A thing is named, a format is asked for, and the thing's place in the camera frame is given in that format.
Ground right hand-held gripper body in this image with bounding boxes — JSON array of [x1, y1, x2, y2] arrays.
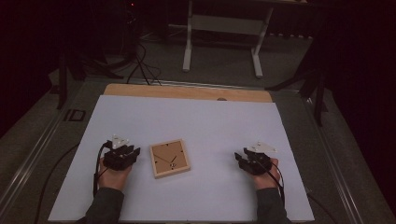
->
[[244, 141, 277, 175]]

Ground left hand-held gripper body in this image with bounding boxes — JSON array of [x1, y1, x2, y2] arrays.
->
[[103, 133, 133, 172]]

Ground wooden picture frame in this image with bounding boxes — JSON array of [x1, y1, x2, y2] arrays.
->
[[148, 138, 191, 179]]

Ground person's left hand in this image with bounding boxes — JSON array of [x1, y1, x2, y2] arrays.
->
[[98, 157, 134, 191]]

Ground person's right hand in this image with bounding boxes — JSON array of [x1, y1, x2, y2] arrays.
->
[[252, 158, 281, 190]]

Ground black floor socket box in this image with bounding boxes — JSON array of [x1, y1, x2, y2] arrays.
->
[[63, 108, 87, 122]]

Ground black metal stand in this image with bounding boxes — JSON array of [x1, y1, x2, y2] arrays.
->
[[264, 29, 330, 128]]

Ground white metal stand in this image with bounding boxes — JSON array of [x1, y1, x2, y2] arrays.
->
[[181, 0, 276, 78]]

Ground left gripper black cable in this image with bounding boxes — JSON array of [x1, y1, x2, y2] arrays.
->
[[92, 140, 113, 198]]

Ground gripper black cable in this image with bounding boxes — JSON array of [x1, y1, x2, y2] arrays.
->
[[92, 140, 113, 198], [262, 158, 287, 207]]

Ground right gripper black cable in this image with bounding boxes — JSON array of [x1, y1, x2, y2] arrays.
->
[[262, 158, 287, 207]]

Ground black floor cable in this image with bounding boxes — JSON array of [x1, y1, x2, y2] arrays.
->
[[305, 191, 340, 224], [33, 142, 81, 224]]

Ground aluminium floor rail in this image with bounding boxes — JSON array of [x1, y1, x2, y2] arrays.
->
[[299, 91, 365, 224], [0, 105, 69, 214]]

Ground black floor cables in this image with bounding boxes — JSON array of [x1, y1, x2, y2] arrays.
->
[[125, 41, 163, 87]]

